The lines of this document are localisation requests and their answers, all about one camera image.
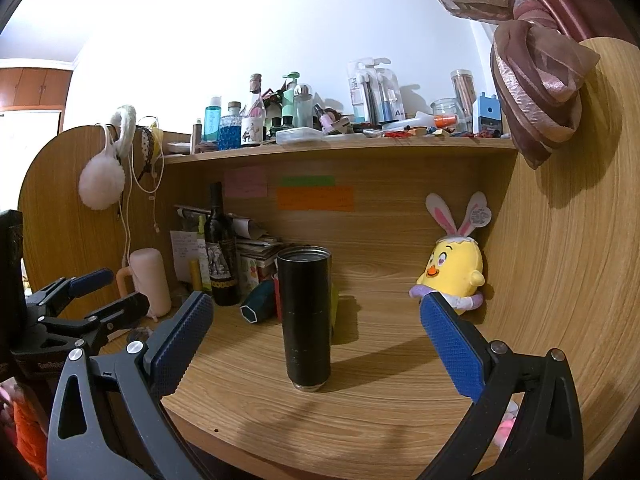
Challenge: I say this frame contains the dark wine bottle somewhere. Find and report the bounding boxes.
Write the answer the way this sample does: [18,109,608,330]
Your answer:
[204,181,242,307]

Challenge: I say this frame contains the blue liquid glass bottle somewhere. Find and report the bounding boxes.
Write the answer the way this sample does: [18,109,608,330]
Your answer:
[218,101,244,151]

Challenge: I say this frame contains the pink sticky note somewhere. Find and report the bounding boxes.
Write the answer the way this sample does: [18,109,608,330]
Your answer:
[223,166,268,199]

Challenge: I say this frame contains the toothbrush blister pack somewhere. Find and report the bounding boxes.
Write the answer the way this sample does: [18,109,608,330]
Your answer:
[348,57,379,124]
[375,66,407,125]

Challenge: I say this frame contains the clear tube of pencils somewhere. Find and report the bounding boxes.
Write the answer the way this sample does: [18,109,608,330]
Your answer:
[451,69,476,119]

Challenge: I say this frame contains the dark dotted headband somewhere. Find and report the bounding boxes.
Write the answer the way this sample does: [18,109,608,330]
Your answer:
[136,125,157,181]

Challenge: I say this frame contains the teal plastic bottle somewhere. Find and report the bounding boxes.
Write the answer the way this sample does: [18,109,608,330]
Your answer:
[203,96,222,142]

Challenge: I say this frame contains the white cable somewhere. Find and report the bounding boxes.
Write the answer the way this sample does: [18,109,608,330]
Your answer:
[118,116,166,271]

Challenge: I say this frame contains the green pump bottle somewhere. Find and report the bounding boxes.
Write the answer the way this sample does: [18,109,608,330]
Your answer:
[281,71,300,131]

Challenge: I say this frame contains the black cup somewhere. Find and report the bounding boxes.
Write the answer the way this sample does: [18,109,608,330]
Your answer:
[277,246,333,392]

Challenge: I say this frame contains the rolled paper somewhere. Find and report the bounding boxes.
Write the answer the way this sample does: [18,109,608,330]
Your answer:
[225,214,268,241]

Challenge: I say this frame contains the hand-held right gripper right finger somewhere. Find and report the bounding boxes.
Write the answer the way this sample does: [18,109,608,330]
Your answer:
[415,291,586,480]

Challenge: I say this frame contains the wooden wall cabinet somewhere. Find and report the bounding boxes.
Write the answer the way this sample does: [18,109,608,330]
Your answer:
[0,59,74,112]

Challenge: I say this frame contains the white fluffy earmuffs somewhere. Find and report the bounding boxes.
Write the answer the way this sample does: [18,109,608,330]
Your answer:
[78,104,138,209]

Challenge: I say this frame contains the pink brown curtain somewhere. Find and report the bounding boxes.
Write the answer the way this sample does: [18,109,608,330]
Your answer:
[397,0,640,171]

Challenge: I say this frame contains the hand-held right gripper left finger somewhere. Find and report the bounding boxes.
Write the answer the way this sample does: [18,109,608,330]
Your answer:
[46,290,216,480]

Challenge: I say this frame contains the orange sticky note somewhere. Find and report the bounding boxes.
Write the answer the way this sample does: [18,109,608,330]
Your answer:
[277,186,355,212]

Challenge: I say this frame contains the pink soft toy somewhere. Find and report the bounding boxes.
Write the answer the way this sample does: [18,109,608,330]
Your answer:
[492,400,523,451]

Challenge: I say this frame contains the clear plastic lidded box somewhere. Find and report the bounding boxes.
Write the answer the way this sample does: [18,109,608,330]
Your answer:
[276,127,325,146]

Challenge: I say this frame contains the yellow chick plush toy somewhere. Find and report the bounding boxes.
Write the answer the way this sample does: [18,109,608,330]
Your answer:
[409,191,493,317]

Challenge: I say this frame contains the white paper note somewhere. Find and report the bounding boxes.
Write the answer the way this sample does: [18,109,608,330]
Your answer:
[170,230,207,286]

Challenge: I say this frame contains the green sticky note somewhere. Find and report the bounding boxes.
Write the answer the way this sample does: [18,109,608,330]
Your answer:
[280,175,335,187]

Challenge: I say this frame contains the tall clear corked bottle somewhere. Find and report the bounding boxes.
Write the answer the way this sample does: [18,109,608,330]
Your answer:
[248,73,267,120]

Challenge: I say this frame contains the clear bottle black cap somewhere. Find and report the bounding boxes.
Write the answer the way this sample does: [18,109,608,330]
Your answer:
[294,85,315,130]

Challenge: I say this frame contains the white orange glue tube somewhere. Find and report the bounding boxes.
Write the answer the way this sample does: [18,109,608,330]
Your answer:
[385,112,458,134]

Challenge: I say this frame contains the pink mug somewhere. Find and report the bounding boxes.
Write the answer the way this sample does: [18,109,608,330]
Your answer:
[116,248,173,318]

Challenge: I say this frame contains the blue pencil sharpener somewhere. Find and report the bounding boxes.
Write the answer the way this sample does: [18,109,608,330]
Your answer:
[472,92,502,136]

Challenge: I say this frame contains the small pink bottle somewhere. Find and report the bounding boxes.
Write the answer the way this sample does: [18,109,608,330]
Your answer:
[314,104,336,136]

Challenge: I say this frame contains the glass jar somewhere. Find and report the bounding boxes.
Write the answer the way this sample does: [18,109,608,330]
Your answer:
[431,98,468,133]

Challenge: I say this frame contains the wooden desk hutch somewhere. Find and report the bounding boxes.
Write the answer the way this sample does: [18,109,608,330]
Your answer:
[17,37,640,480]

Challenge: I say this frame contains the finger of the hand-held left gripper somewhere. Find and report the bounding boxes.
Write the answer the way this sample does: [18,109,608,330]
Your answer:
[45,292,151,356]
[26,268,115,318]

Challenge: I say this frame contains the teal hexagonal case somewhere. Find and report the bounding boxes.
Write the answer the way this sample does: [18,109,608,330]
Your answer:
[240,280,277,325]

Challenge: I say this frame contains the orange cloth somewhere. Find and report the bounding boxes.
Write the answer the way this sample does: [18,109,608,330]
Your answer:
[7,395,51,480]

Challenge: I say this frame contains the stack of books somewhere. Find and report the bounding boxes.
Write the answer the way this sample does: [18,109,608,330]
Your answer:
[236,234,282,297]

